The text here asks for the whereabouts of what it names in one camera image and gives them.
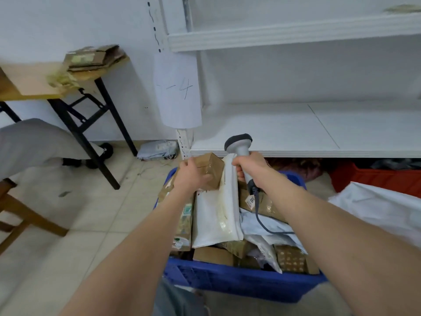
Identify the person's right hand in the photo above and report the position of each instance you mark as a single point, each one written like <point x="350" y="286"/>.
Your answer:
<point x="256" y="171"/>

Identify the person's left hand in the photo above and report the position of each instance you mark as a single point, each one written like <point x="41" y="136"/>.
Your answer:
<point x="190" y="177"/>

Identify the small brown cardboard parcel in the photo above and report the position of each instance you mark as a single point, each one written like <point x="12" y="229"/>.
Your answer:
<point x="213" y="167"/>

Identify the grey handheld barcode scanner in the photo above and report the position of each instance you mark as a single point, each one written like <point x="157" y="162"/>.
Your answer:
<point x="241" y="148"/>

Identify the white padded mailer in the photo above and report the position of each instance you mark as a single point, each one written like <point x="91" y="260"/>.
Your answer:
<point x="213" y="220"/>

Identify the pile of parcels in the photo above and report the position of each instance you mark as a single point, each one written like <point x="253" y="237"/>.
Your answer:
<point x="292" y="259"/>

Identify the blue plastic crate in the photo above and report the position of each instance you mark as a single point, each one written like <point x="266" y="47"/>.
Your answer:
<point x="236" y="283"/>

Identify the white woven sack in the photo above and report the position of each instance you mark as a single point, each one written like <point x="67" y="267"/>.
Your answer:
<point x="378" y="207"/>

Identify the person's right forearm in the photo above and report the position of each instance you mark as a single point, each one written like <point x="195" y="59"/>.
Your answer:
<point x="329" y="243"/>

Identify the person's left forearm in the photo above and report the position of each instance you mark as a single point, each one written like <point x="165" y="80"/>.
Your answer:
<point x="131" y="259"/>

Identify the grey plastic mailer bag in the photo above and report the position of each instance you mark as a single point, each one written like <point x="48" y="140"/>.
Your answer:
<point x="158" y="149"/>

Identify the person's left leg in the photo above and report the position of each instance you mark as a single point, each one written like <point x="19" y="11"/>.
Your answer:
<point x="177" y="299"/>

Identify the dark red sack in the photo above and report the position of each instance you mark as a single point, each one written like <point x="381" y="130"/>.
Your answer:
<point x="302" y="167"/>

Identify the white metal shelf rack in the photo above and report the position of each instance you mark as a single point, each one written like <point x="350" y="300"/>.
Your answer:
<point x="296" y="128"/>

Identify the white paper sign sheet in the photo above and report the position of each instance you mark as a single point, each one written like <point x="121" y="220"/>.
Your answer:
<point x="177" y="101"/>

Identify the red plastic crate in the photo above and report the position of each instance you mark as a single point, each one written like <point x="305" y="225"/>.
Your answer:
<point x="378" y="182"/>

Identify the wooden folding table black legs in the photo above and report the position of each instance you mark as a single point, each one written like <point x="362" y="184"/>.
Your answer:
<point x="62" y="111"/>

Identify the stack of flattened cardboard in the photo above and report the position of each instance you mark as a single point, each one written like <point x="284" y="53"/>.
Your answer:
<point x="92" y="59"/>

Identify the crumpled yellowish paper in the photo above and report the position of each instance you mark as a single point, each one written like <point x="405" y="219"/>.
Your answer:
<point x="62" y="78"/>

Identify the wooden chair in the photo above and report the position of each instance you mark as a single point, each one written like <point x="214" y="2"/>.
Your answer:
<point x="33" y="217"/>

